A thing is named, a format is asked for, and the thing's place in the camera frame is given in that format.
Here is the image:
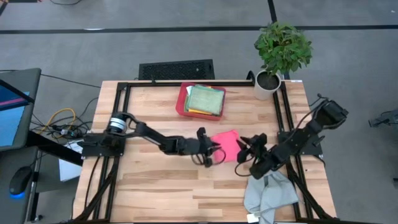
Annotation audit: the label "dark grey side desk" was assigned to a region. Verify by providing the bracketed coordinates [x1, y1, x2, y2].
[0, 146, 41, 224]

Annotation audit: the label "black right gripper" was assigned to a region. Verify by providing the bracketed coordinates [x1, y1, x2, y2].
[235, 133, 276, 180]

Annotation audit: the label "grey monitor with blue screen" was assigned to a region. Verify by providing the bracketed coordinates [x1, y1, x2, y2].
[0, 67, 42, 152]

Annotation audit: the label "black computer mouse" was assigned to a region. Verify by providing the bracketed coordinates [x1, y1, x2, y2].
[8, 166, 34, 200]

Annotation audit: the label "thin black floor cable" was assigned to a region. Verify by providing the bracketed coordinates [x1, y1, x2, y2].
[40, 73, 102, 89]

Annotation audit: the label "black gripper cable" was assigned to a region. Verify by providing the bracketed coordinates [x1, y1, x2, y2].
[234, 155, 259, 177]
[191, 148, 227, 166]

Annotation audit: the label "black mesh computer case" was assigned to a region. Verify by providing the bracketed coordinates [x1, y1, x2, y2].
[138, 58, 216, 81]

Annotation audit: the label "yellow cable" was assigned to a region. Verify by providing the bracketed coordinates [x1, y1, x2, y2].
[46, 108, 76, 133]

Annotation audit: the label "yellow microfiber towel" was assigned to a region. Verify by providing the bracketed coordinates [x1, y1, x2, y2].
[188, 84, 215, 116]

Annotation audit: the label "green leafy plant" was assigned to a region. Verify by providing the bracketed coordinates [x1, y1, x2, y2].
[254, 21, 313, 75]

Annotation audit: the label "red plastic tray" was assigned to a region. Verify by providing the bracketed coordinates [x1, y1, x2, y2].
[175, 82, 227, 121]

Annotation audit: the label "white box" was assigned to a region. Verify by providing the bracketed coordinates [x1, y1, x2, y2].
[58, 141, 84, 182]

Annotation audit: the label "black tangled cables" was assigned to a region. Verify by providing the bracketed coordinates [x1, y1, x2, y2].
[368, 108, 398, 128]

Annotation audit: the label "grey microfiber towel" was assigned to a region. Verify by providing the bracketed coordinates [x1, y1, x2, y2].
[243, 170, 300, 224]

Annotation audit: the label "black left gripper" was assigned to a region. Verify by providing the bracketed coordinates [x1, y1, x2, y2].
[185, 126, 222, 168]

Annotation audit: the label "sage green microfiber towel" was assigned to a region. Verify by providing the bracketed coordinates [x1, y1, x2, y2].
[186, 84, 225, 116]

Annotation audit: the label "pink microfiber towel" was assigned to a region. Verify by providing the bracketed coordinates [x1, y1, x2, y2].
[210, 129, 243, 164]

